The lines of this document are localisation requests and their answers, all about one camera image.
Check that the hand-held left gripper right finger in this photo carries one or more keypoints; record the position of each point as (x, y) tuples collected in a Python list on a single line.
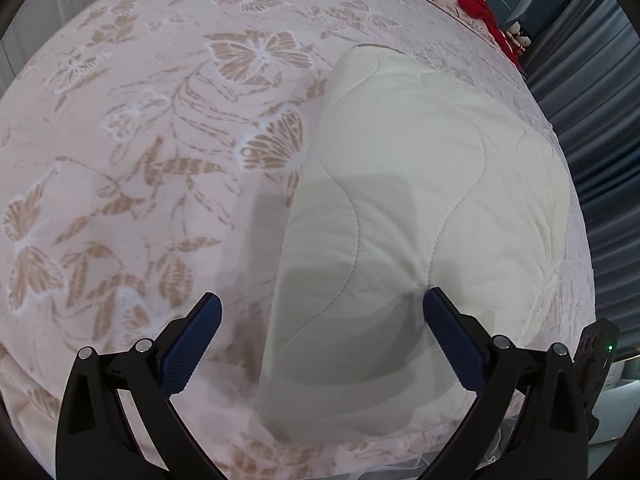
[(452, 340)]

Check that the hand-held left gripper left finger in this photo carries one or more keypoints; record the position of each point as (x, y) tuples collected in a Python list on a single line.
[(192, 345)]

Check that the cream quilted garment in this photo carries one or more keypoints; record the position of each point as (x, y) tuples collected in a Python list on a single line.
[(400, 160)]

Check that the floral pink bedspread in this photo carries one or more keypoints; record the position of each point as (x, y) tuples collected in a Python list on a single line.
[(125, 185)]

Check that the blue-grey curtain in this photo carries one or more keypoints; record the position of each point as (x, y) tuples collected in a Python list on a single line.
[(590, 135)]

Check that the red garment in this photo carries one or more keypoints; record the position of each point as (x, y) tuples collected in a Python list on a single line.
[(477, 5)]

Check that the white sheer curtain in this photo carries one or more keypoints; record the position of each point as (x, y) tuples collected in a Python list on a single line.
[(45, 10)]

